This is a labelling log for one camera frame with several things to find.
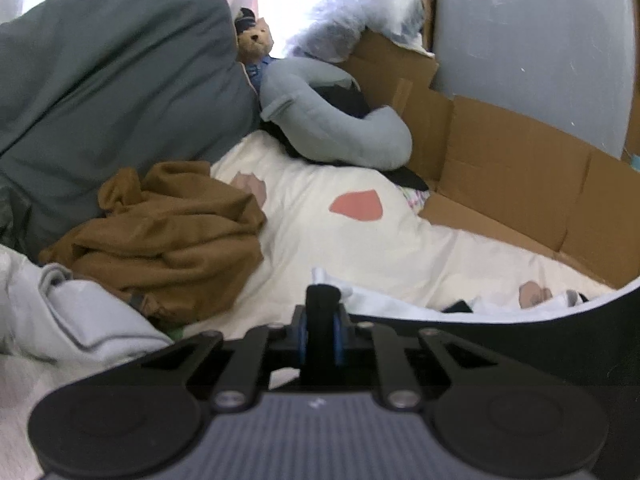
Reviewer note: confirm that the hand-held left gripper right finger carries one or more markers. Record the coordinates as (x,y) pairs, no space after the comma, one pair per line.
(340,335)

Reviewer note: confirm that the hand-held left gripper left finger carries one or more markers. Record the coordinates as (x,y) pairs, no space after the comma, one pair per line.
(299,335)

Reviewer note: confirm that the black top with white collar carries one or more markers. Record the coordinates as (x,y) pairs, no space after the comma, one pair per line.
(322,320)

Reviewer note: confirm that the light grey hoodie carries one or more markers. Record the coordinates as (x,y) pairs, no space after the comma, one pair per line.
(75,310)

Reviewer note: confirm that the cream bear-print blanket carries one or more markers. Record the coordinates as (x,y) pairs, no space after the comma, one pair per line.
(350,250)

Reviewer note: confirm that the floral cloth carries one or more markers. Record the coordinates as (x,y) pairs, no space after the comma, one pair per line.
(412,200)

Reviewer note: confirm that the brown garment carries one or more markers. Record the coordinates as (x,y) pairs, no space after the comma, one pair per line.
(175,240)

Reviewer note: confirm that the grey neck pillow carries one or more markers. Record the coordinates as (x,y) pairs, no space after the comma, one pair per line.
(340,130)

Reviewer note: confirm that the black cloth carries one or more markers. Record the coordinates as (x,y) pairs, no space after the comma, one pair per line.
(350,100)

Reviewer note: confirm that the brown cardboard sheet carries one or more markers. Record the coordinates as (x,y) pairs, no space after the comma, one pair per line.
(500,160)

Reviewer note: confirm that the clear plastic bag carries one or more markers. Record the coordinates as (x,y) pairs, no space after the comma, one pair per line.
(325,40)

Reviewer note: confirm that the brown teddy bear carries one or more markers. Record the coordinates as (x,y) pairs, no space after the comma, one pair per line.
(255,40)

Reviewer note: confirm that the grey cabinet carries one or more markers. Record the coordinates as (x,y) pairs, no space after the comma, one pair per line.
(525,35)

